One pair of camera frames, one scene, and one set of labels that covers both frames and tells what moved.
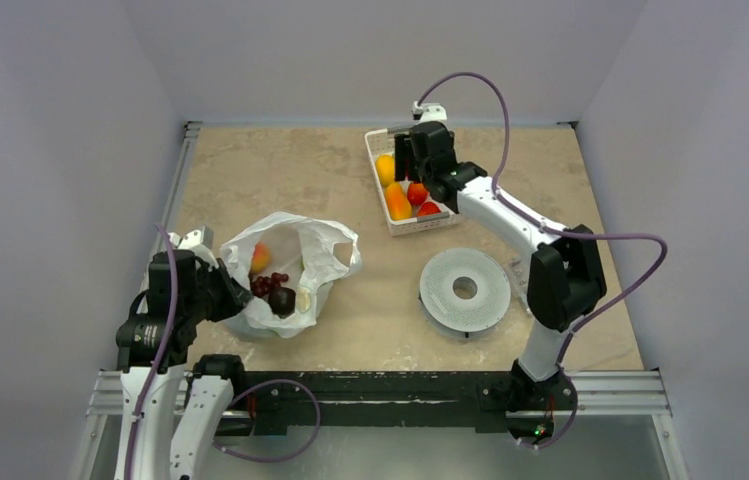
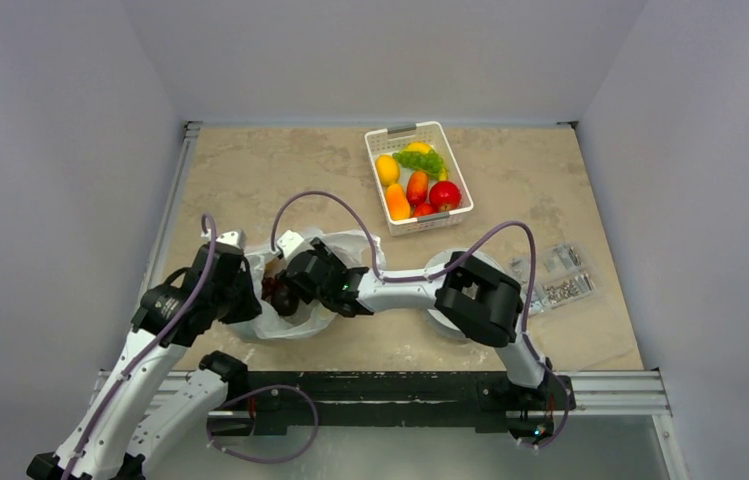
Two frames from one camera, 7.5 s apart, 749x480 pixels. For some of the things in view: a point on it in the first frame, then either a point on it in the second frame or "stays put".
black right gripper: x=415 y=151 to x=296 y=278
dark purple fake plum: x=282 y=301 stays put
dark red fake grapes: x=262 y=285 stays put
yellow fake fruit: x=385 y=166 stays put
